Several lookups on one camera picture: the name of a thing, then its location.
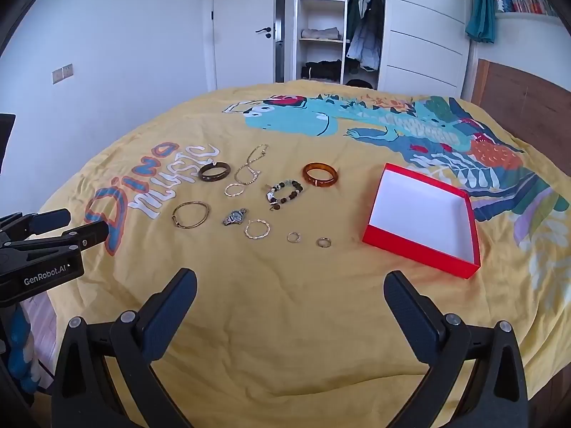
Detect silver chain necklace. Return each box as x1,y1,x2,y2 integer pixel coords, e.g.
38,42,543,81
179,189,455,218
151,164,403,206
235,144,269,185

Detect hanging dark coat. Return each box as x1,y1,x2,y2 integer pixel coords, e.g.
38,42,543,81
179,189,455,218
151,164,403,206
347,0,385,32

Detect wooden headboard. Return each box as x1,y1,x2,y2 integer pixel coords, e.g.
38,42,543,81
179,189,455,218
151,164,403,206
470,58,571,152

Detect white door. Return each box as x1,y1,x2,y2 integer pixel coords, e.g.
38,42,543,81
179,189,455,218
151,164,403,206
212,0,277,92

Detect beaded bracelet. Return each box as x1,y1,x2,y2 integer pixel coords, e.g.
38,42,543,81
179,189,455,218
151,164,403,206
266,179,304,211

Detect hanging grey jacket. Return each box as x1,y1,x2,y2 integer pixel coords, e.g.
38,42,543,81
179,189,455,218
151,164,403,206
347,11,383,72

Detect red shallow box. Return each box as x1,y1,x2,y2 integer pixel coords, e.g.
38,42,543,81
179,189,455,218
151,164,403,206
362,163,481,280

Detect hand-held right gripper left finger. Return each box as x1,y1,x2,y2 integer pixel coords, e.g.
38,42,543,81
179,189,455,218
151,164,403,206
51,267,198,428

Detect amber bangle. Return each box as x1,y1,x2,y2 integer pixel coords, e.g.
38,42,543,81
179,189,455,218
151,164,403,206
302,163,338,188

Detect dark folded clothes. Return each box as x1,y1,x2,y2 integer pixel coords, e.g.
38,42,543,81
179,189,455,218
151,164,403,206
301,60,343,80

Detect dark brown bangle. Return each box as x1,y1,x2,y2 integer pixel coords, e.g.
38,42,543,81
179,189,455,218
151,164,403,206
199,162,232,182

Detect beige folded clothes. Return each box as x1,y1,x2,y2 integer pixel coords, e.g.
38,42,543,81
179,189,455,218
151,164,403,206
301,28,343,41

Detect yellow printed blanket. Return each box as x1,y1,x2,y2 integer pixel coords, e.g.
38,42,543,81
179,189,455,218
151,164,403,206
38,79,571,428

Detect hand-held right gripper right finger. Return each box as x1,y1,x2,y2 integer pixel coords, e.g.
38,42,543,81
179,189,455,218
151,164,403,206
384,270,529,428

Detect teal curtain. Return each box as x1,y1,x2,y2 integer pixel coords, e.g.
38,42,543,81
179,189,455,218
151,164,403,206
465,0,497,44

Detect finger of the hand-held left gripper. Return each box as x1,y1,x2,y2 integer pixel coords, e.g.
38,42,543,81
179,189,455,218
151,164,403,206
0,208,72,244
6,221,110,256

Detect white wardrobe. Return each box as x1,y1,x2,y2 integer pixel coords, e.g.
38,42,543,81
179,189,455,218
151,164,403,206
292,0,474,99

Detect thin gold bangle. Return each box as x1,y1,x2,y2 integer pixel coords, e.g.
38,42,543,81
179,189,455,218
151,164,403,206
172,201,210,230

